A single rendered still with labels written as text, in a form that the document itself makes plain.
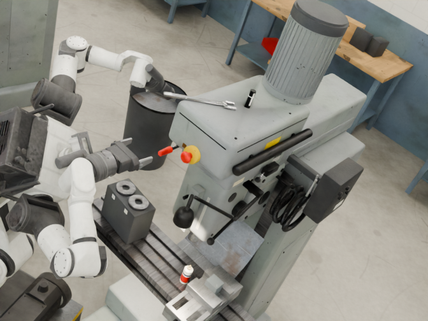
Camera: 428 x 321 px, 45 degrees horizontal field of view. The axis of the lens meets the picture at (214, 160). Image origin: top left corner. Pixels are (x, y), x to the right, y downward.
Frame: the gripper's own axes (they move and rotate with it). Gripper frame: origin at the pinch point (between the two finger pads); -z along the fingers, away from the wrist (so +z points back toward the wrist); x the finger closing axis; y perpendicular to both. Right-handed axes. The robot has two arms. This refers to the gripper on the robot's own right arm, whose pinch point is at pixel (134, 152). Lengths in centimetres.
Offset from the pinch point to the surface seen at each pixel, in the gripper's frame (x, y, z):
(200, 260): -13, 80, -53
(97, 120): 185, 173, -163
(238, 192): -24.5, 13.7, -34.2
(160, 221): 65, 171, -129
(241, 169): -30.3, -10.7, -15.6
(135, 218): 10, 57, -25
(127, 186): 27, 55, -34
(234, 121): -18.5, -19.3, -21.5
